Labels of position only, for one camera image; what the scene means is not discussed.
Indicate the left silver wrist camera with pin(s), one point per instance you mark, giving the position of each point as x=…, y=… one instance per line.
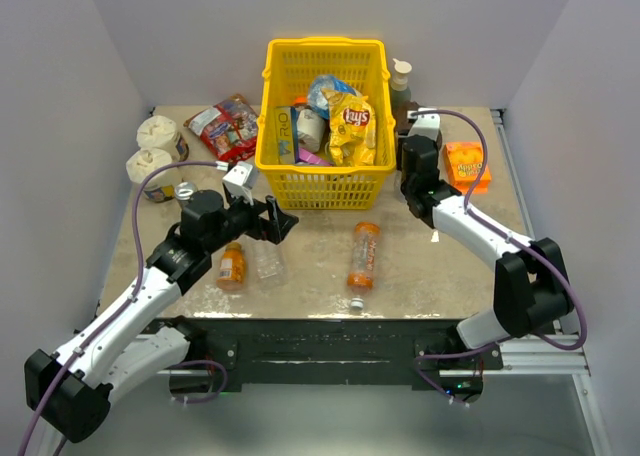
x=240, y=179

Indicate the orange label tea bottle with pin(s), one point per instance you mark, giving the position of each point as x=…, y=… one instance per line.
x=361, y=273

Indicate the yellow Lays chips bag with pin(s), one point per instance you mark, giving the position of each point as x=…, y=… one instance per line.
x=352, y=122

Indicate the blue plastic bag in basket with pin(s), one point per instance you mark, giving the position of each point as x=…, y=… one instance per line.
x=316, y=98

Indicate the purple pack in basket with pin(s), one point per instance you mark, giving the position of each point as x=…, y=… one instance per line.
x=307, y=157

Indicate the blue RIO box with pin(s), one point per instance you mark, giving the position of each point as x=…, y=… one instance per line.
x=285, y=127

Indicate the yellow plastic basket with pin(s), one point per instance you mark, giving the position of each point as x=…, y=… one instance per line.
x=292, y=65

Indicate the toilet paper roll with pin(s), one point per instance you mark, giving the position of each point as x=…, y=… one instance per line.
x=161, y=187
x=163, y=133

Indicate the clear empty water bottle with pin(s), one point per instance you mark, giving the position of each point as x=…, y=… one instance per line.
x=269, y=264

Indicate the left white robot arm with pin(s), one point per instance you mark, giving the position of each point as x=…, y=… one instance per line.
x=74, y=387

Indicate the red snack bag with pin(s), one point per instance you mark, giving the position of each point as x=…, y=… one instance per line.
x=228, y=129

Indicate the green soap dispenser bottle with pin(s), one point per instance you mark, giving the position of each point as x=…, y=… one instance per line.
x=400, y=92

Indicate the aluminium frame rail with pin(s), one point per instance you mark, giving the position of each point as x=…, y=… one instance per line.
x=561, y=355

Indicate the small orange juice bottle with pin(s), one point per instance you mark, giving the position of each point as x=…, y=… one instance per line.
x=232, y=268

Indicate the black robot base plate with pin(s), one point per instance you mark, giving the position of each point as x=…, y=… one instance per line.
x=375, y=352

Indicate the rear toilet paper roll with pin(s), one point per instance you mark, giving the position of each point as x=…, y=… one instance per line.
x=163, y=133

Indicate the white paper roll in basket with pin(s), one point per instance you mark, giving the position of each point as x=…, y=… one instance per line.
x=310, y=129

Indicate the black drink can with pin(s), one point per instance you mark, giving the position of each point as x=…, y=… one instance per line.
x=184, y=192

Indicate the front toilet paper roll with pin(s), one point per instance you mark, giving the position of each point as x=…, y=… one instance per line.
x=161, y=187

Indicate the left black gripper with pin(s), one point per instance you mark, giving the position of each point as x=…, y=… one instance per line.
x=275, y=228

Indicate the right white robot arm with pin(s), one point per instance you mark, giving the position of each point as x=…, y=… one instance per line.
x=531, y=287

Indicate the orange snack box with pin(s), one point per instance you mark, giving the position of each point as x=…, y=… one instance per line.
x=463, y=161

